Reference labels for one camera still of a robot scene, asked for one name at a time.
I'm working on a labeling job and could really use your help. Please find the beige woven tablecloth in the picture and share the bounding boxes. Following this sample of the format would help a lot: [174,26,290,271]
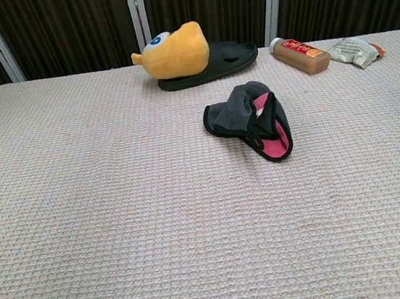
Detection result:
[0,30,400,299]

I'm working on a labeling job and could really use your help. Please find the dark pleated curtain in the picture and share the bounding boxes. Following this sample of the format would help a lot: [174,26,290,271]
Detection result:
[0,0,400,103]

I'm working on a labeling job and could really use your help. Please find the brown drink bottle red label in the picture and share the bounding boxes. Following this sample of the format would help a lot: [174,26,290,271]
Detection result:
[267,30,334,81]

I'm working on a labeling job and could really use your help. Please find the white and orange snack packet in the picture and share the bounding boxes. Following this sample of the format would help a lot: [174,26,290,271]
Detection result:
[325,33,388,74]

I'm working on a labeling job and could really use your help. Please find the red cloth with black trim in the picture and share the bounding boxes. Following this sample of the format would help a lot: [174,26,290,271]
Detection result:
[199,76,296,172]

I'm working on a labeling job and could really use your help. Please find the black rubber slipper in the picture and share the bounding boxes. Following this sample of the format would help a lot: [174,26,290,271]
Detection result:
[153,36,262,93]

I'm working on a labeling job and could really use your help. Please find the yellow plush toy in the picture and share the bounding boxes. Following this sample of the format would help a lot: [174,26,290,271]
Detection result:
[128,19,212,84]

